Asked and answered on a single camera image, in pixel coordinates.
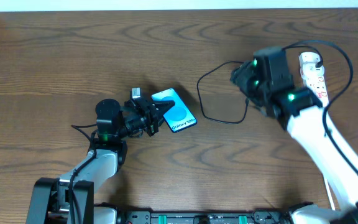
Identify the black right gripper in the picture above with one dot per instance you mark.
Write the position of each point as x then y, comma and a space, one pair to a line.
239, 74

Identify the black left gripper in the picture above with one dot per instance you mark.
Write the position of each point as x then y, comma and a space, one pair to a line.
151, 116

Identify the blue screen Galaxy smartphone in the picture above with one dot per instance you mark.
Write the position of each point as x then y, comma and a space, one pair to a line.
179, 117

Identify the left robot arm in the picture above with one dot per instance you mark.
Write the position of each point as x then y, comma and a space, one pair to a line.
70, 198

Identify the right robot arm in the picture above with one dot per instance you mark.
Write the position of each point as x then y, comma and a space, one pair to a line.
303, 114

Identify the white charger adapter plug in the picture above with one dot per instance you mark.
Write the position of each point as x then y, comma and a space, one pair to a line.
309, 61

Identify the white power strip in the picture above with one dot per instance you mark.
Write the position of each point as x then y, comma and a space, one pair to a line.
313, 78

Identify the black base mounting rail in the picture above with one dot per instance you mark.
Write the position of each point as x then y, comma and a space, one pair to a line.
143, 216

